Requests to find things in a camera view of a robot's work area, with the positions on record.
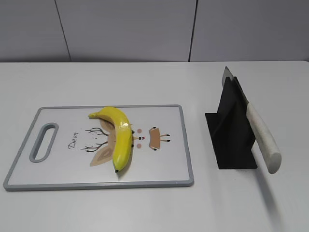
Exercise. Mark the cleaver knife white handle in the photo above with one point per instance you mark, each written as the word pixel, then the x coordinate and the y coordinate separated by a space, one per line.
pixel 266 142

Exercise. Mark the black knife stand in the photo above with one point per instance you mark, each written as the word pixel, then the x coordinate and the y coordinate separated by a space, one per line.
pixel 231 134

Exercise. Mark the yellow plastic banana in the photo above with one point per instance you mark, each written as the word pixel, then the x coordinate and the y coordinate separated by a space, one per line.
pixel 123 134

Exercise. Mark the white grey-rimmed cutting board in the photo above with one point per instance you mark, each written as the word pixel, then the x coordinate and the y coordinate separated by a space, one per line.
pixel 64 149

